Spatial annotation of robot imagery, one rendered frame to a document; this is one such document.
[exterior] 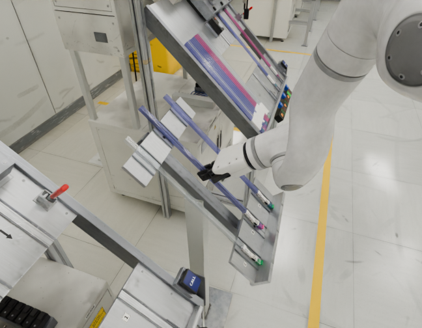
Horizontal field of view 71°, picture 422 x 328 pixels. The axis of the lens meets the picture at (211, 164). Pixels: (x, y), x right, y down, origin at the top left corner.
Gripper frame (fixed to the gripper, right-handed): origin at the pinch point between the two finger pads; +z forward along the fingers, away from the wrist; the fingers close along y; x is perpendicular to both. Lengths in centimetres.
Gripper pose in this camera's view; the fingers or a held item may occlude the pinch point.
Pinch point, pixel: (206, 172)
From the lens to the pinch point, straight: 82.8
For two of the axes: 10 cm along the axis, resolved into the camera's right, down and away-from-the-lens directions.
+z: -7.6, 3.0, 5.7
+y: -3.0, 6.2, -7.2
